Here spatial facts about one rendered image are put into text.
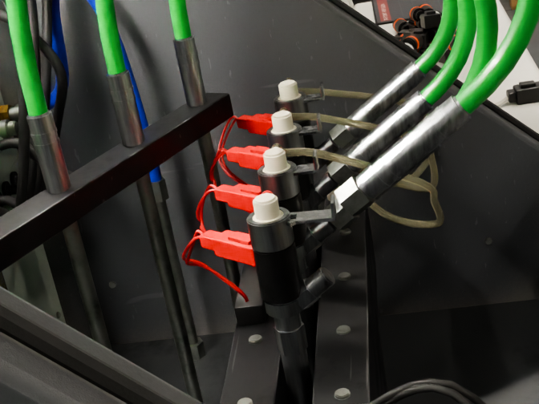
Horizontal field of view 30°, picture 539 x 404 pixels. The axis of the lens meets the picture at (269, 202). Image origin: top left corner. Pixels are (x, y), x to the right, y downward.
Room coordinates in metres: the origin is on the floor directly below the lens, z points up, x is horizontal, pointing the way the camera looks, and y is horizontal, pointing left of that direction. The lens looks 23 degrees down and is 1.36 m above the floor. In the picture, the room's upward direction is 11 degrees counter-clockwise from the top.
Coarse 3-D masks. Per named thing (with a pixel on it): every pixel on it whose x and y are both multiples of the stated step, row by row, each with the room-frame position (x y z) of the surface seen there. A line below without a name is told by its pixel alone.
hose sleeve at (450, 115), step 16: (432, 112) 0.57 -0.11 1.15; (448, 112) 0.56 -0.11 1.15; (464, 112) 0.56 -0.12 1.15; (416, 128) 0.57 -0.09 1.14; (432, 128) 0.56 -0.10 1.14; (448, 128) 0.56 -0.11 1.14; (400, 144) 0.57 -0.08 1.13; (416, 144) 0.56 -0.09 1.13; (432, 144) 0.56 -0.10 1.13; (384, 160) 0.57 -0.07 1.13; (400, 160) 0.56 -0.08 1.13; (416, 160) 0.56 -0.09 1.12; (368, 176) 0.57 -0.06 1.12; (384, 176) 0.56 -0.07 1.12; (400, 176) 0.57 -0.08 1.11; (368, 192) 0.56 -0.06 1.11
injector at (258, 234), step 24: (288, 216) 0.58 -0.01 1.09; (264, 240) 0.57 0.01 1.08; (288, 240) 0.58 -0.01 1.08; (264, 264) 0.57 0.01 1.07; (288, 264) 0.57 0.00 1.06; (264, 288) 0.58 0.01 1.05; (288, 288) 0.57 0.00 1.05; (312, 288) 0.58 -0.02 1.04; (288, 312) 0.57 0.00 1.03; (288, 336) 0.58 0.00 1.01; (288, 360) 0.58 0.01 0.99; (288, 384) 0.58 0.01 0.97; (312, 384) 0.58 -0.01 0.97
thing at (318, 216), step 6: (318, 210) 0.59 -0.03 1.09; (324, 210) 0.59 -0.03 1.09; (330, 210) 0.58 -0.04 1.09; (294, 216) 0.59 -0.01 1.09; (300, 216) 0.58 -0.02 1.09; (306, 216) 0.58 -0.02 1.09; (312, 216) 0.58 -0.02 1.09; (318, 216) 0.58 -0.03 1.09; (324, 216) 0.58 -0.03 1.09; (330, 216) 0.57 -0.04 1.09; (288, 222) 0.58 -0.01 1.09; (294, 222) 0.58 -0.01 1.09; (300, 222) 0.58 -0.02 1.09; (306, 222) 0.57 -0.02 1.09; (312, 222) 0.57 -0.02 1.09
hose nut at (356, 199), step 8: (344, 184) 0.57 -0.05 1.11; (352, 184) 0.57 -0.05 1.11; (336, 192) 0.58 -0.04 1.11; (344, 192) 0.57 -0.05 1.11; (352, 192) 0.57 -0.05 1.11; (360, 192) 0.56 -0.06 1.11; (344, 200) 0.57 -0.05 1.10; (352, 200) 0.57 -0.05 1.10; (360, 200) 0.56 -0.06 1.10; (368, 200) 0.56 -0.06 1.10; (344, 208) 0.57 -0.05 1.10; (352, 208) 0.57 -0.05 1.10; (360, 208) 0.57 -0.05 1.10
